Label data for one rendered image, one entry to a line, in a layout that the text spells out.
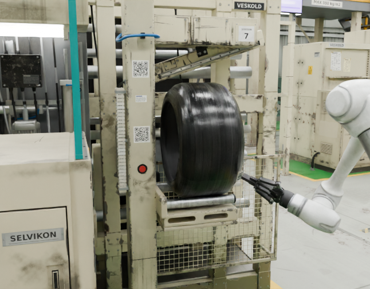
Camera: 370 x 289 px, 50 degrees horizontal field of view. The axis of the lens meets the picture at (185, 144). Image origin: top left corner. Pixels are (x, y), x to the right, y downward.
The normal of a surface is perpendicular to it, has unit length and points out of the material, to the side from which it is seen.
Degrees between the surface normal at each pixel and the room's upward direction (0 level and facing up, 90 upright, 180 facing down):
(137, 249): 90
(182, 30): 90
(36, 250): 90
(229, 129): 73
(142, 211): 90
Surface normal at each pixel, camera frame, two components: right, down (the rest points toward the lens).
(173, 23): 0.27, 0.16
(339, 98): -0.87, 0.00
